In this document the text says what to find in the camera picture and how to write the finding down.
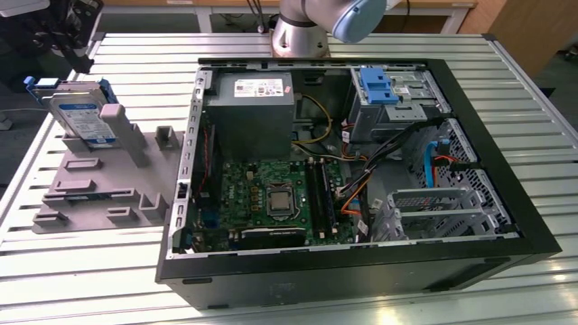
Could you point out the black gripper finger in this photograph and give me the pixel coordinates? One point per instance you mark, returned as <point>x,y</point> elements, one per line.
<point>79,57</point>

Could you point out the hard disk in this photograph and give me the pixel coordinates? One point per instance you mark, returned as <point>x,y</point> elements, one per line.
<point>82,118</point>

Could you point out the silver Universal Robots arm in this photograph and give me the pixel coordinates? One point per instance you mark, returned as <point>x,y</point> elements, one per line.
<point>301,37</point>

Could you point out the silver disk bay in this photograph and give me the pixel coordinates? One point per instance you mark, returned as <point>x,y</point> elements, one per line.
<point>433,214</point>

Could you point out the black chair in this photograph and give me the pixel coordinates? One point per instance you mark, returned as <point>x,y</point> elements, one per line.
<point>18,78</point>

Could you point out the grey block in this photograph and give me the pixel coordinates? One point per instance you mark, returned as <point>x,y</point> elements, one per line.
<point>6,122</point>

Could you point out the white workbench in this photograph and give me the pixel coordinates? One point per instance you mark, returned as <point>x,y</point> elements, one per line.
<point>203,20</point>

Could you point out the grey parts rack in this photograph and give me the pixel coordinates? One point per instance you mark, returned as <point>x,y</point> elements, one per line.
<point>113,176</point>

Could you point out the grey power supply unit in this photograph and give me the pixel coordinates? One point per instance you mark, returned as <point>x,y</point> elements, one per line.
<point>249,125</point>

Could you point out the green motherboard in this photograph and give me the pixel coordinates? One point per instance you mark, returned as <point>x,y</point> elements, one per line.
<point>239,189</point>

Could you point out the silver CPU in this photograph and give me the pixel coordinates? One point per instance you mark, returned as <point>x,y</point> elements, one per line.
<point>279,200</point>

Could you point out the CPU socket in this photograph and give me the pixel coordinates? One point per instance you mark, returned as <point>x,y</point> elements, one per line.
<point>295,203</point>

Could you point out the blue drive latch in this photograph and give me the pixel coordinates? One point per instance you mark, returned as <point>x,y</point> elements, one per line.
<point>377,88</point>

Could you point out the black graphics card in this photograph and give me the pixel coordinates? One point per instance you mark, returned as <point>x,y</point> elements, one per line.
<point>271,238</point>

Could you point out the black RAM stick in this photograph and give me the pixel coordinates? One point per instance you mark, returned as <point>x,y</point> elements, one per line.
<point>326,196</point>

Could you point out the metal optical drive cage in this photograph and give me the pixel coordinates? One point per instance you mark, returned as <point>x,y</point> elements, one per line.
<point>406,111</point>

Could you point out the black open PC case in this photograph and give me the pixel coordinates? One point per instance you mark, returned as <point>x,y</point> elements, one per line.
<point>316,267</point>

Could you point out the wooden cabinet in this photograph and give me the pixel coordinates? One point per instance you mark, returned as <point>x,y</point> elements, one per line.
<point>520,40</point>

